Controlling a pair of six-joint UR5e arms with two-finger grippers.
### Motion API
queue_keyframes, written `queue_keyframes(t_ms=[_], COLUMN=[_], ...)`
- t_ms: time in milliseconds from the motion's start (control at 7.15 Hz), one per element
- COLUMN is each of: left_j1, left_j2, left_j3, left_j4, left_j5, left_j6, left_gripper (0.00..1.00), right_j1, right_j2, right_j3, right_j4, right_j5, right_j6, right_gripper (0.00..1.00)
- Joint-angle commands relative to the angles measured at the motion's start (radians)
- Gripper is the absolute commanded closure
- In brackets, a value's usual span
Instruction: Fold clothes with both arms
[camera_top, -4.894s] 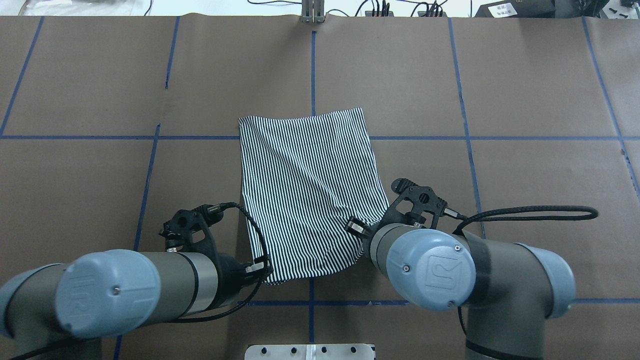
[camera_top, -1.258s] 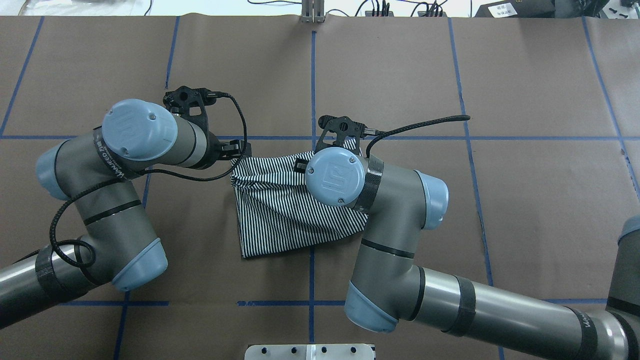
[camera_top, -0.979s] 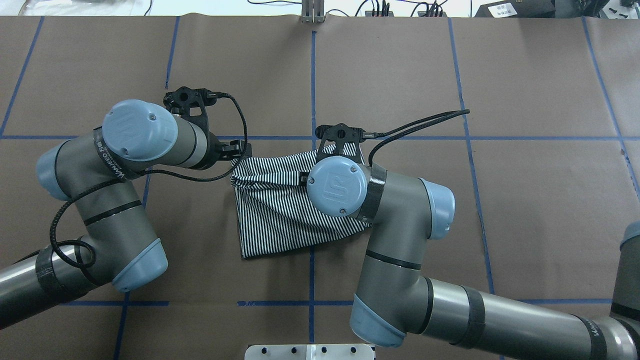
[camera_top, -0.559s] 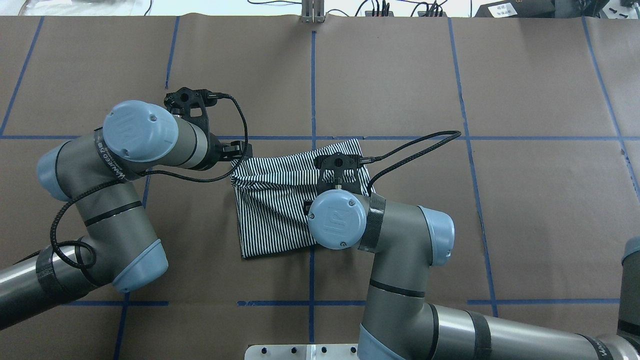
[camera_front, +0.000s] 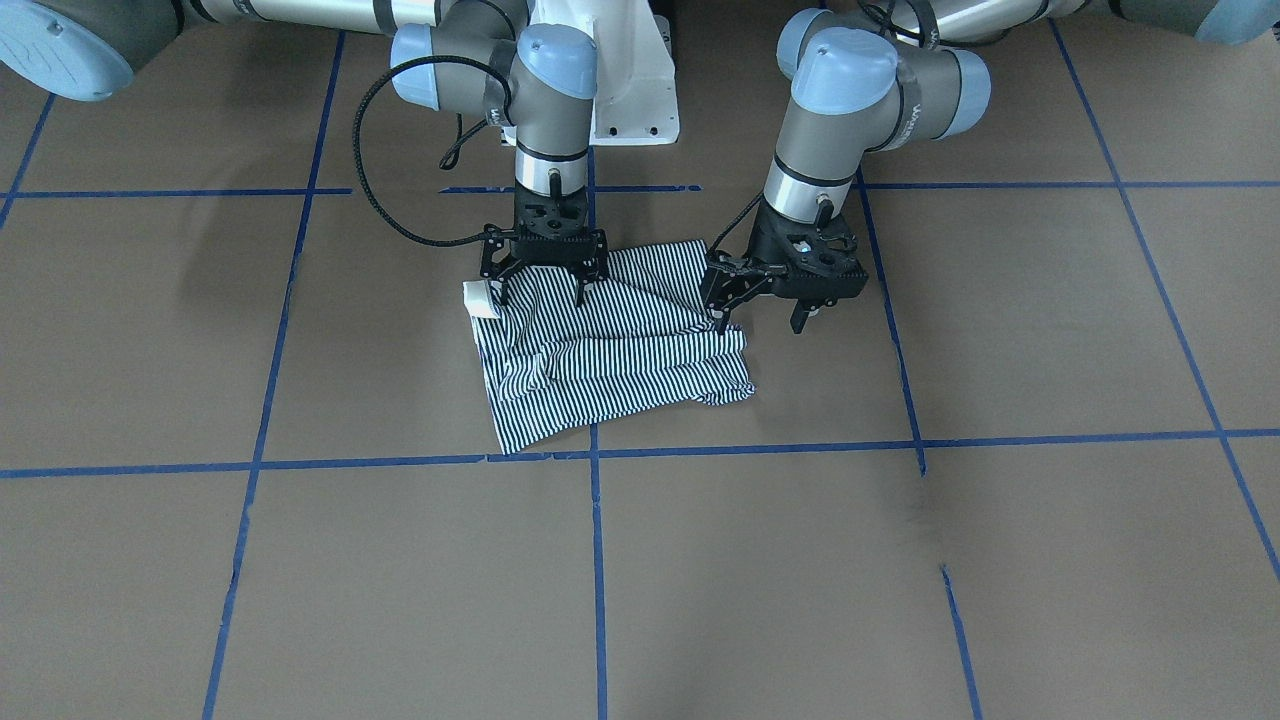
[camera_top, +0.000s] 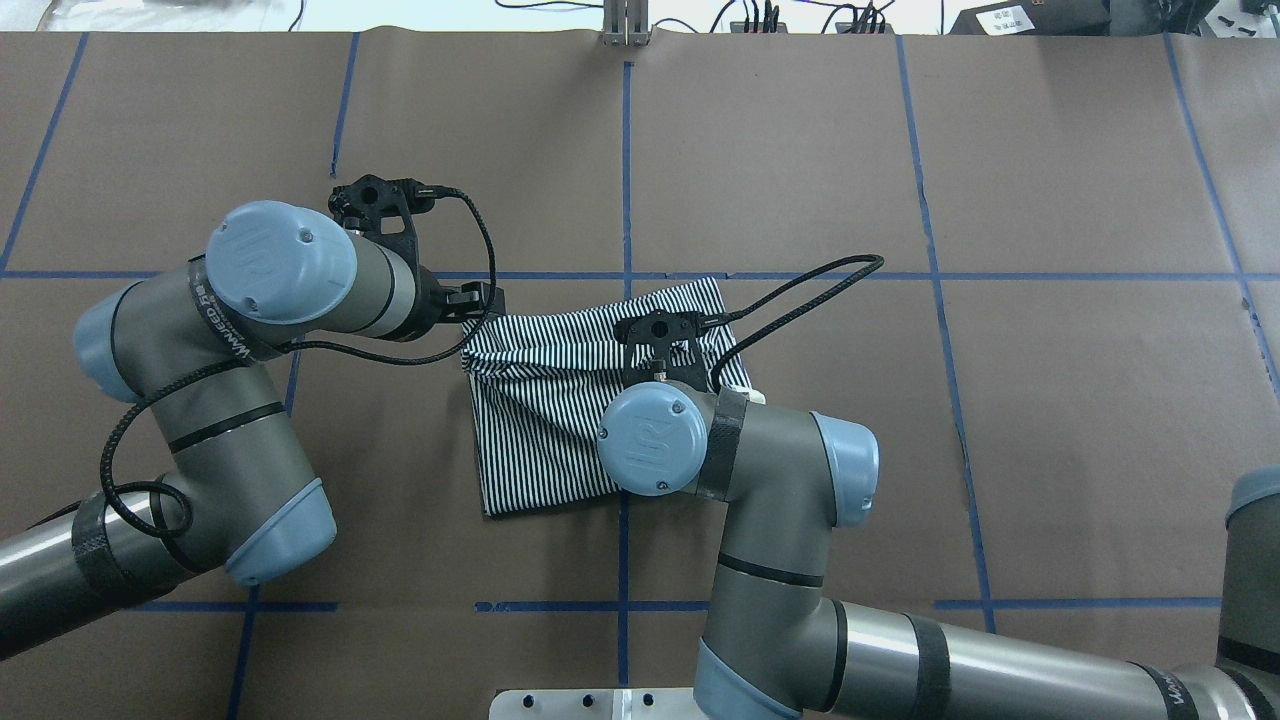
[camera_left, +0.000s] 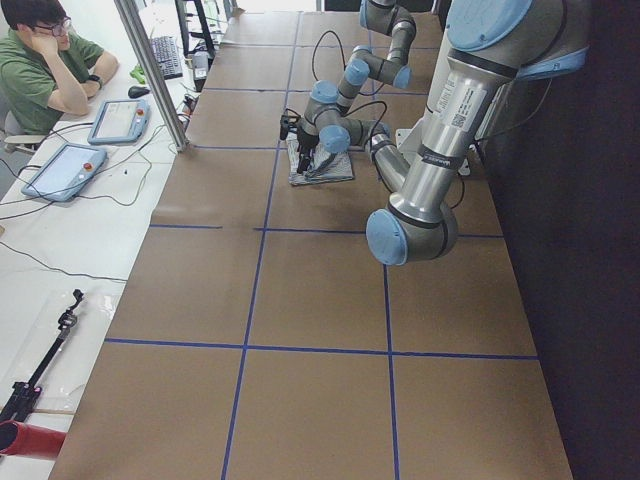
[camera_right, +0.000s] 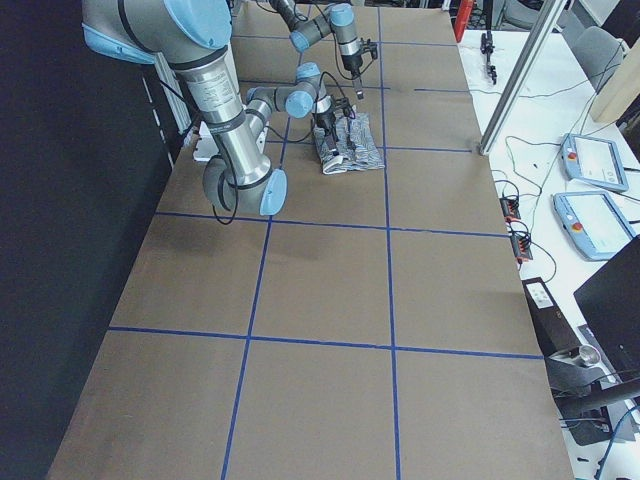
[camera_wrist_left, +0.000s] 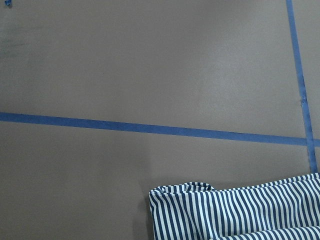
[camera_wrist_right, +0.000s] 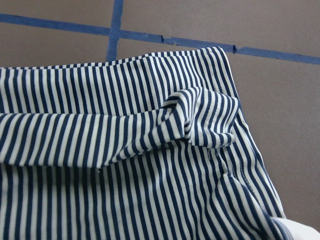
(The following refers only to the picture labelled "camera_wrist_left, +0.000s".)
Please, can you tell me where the navy white striped polo shirt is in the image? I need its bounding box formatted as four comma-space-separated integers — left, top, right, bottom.
149, 173, 320, 240

